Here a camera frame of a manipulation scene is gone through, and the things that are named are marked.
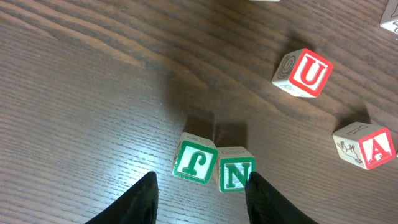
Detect red E block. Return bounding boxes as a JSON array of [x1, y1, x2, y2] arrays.
[[380, 0, 397, 34]]

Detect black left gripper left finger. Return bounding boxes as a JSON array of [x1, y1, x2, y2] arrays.
[[86, 171, 159, 224]]

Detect red A block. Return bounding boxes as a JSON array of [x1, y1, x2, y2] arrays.
[[333, 122, 396, 170]]

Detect green N block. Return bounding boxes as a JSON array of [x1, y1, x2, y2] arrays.
[[213, 146, 256, 193]]

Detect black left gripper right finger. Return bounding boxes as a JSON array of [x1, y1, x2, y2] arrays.
[[245, 172, 317, 224]]

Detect green J block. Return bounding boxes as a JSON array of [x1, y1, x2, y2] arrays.
[[172, 132, 218, 185]]

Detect red U block left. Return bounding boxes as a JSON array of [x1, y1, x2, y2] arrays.
[[272, 48, 334, 98]]

